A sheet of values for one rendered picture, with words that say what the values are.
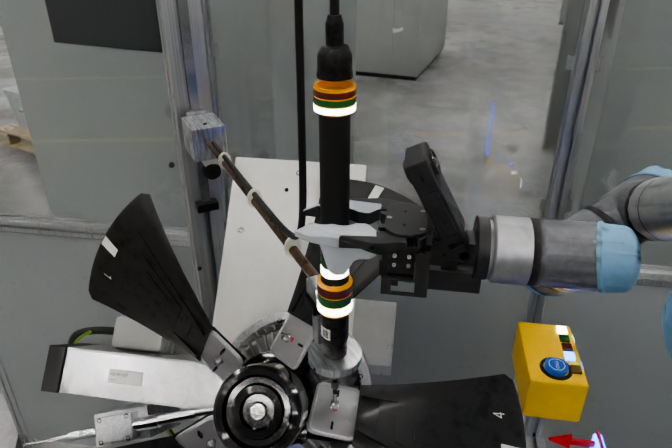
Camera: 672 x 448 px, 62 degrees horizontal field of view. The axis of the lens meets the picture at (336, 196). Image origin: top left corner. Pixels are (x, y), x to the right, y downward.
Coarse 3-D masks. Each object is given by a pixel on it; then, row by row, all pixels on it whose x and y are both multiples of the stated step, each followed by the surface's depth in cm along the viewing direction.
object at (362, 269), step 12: (360, 192) 86; (384, 192) 84; (396, 192) 83; (312, 252) 87; (312, 264) 86; (360, 264) 79; (372, 264) 78; (300, 276) 87; (360, 276) 78; (372, 276) 77; (300, 288) 85; (360, 288) 77; (300, 300) 83; (288, 312) 85; (300, 312) 82
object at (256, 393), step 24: (264, 360) 85; (240, 384) 75; (264, 384) 74; (288, 384) 73; (312, 384) 83; (216, 408) 73; (240, 408) 74; (288, 408) 73; (240, 432) 73; (264, 432) 72; (288, 432) 72
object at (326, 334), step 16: (336, 16) 53; (336, 32) 53; (320, 48) 55; (336, 48) 54; (320, 64) 55; (336, 64) 54; (336, 80) 55; (336, 320) 68; (336, 336) 70; (336, 352) 71
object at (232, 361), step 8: (216, 336) 79; (208, 344) 81; (216, 344) 80; (224, 344) 78; (208, 352) 83; (216, 352) 81; (224, 352) 80; (232, 352) 78; (208, 360) 84; (224, 360) 81; (232, 360) 79; (240, 360) 78; (224, 368) 82; (232, 368) 80; (224, 376) 83
